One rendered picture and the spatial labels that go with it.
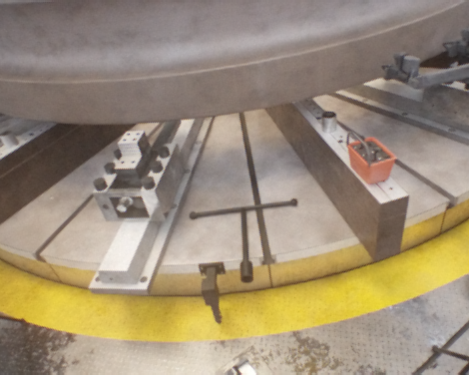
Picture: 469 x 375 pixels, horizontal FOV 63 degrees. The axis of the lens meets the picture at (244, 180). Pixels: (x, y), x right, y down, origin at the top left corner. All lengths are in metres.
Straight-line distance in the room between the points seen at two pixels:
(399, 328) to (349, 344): 0.26
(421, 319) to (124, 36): 2.09
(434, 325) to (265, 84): 1.47
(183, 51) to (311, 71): 0.68
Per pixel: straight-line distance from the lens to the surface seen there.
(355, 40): 2.19
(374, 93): 3.19
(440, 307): 2.29
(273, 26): 2.13
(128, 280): 2.03
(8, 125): 3.91
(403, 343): 2.14
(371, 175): 1.78
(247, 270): 1.92
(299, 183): 2.43
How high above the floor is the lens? 1.84
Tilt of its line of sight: 38 degrees down
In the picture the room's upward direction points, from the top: 10 degrees counter-clockwise
